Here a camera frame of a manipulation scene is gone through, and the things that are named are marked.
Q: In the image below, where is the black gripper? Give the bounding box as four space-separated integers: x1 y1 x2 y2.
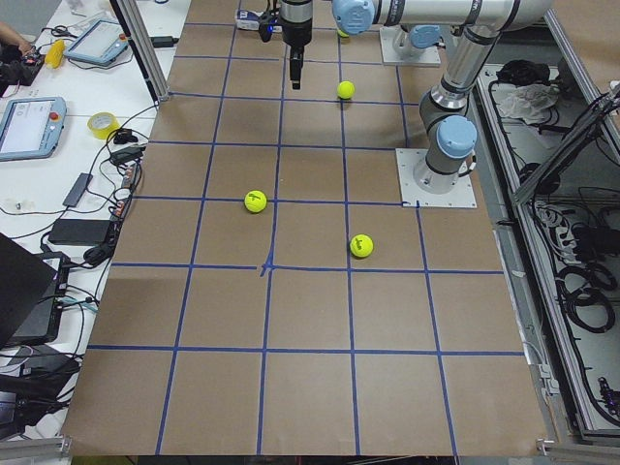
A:
280 0 312 90

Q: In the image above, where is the tennis ball can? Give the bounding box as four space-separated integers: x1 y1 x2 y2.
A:
234 9 263 31

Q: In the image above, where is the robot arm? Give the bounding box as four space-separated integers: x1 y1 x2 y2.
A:
266 1 441 90
332 1 552 194

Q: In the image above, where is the middle tennis ball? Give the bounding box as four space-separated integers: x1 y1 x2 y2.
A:
336 80 356 100

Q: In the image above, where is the tennis ball near gripper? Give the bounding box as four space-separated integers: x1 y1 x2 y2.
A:
244 190 267 213

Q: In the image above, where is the person hand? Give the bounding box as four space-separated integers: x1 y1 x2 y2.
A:
0 21 32 54

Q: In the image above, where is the small black adapter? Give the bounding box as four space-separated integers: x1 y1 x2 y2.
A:
150 36 179 48

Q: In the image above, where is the far teach pendant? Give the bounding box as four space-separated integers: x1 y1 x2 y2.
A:
64 19 129 67

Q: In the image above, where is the teach pendant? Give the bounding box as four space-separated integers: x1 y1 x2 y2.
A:
1 97 67 162
64 19 129 67

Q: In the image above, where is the yellow tape roll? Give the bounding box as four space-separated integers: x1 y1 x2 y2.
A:
87 111 120 140

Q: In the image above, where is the crumpled white cloth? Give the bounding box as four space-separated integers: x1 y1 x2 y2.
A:
498 83 560 125

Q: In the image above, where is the yellow corn toy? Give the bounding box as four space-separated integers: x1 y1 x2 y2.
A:
45 39 65 69

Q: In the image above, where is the grey usb hub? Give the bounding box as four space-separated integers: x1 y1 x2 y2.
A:
63 172 92 207

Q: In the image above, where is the near teach pendant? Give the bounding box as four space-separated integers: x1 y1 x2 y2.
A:
1 97 67 162

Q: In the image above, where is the black power adapter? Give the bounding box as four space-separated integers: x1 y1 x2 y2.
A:
48 219 110 246

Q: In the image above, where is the black laptop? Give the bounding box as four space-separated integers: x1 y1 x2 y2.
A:
1 235 69 348

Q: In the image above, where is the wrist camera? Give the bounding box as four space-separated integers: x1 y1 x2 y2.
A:
258 11 282 43

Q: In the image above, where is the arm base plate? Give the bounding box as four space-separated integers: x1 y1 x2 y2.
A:
395 148 477 209
380 24 442 68

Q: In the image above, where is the aluminium frame post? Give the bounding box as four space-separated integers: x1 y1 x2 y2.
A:
109 0 170 104

